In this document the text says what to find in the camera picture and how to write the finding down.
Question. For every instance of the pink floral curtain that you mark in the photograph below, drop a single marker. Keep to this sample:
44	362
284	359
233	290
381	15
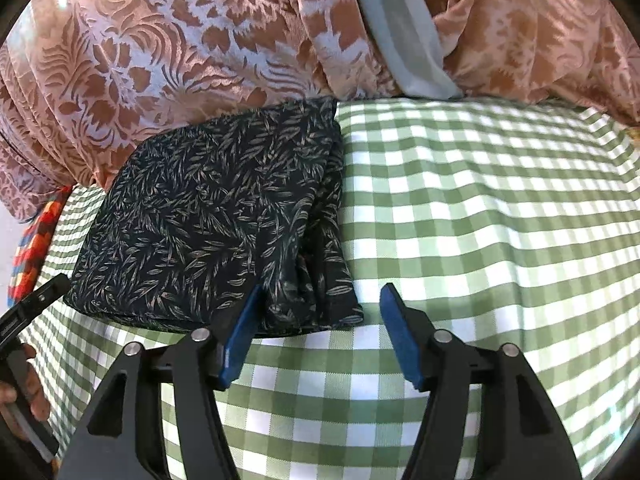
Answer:
83	82

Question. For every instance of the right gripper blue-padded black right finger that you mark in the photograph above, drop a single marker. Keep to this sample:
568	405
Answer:
521	435

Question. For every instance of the person's left hand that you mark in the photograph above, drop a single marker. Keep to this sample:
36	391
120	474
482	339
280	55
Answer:
33	391

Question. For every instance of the black leaf-print pants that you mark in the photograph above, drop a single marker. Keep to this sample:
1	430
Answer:
201	218

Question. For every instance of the grey curtain tie strip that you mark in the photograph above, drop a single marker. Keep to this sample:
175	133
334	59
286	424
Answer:
406	36

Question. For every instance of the colourful checkered pillow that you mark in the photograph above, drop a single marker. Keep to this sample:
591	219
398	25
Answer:
33	247

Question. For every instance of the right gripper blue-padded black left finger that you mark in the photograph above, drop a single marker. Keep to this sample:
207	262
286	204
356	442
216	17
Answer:
120	435

